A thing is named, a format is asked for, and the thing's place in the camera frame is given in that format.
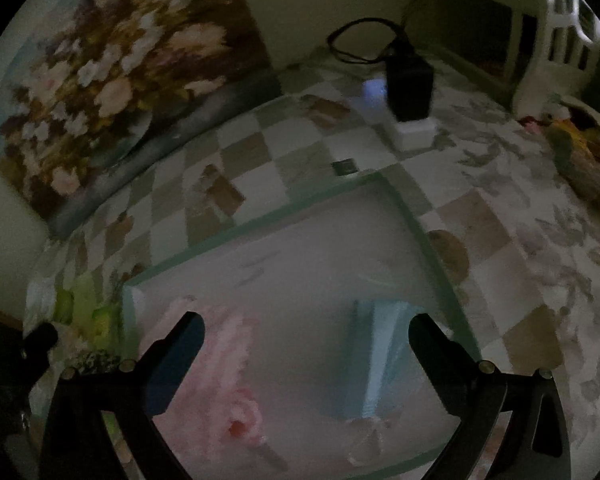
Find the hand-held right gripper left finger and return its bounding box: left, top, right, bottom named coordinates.
left=39, top=311, right=204, bottom=480

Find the white plastic chair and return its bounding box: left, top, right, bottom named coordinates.
left=512, top=0, right=600, bottom=116

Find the dark speckled cloth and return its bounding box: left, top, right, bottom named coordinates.
left=75, top=350, right=122, bottom=374

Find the black power adapter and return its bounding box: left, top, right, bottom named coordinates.
left=384, top=40, right=435, bottom=122

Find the yellow-green cloth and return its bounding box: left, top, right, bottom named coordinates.
left=54, top=275, right=123, bottom=353

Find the light blue folded cloth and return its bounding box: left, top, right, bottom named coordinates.
left=330, top=299, right=431, bottom=421

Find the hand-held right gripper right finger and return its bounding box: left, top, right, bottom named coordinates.
left=409, top=313, right=573, bottom=480

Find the colourful plush toy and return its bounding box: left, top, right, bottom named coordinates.
left=517, top=95, right=600, bottom=201

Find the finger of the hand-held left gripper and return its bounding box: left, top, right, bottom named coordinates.
left=22, top=322, right=59, bottom=358

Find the black cable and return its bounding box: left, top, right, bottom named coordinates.
left=326, top=17, right=406, bottom=66

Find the pale pink bow cloth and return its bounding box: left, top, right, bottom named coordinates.
left=345, top=415, right=396, bottom=466

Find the floral painting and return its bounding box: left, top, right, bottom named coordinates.
left=0, top=0, right=286, bottom=238

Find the white box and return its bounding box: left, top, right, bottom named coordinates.
left=362, top=75, right=438, bottom=153

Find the checkered tablecloth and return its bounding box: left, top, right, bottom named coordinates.
left=22, top=45, right=600, bottom=461

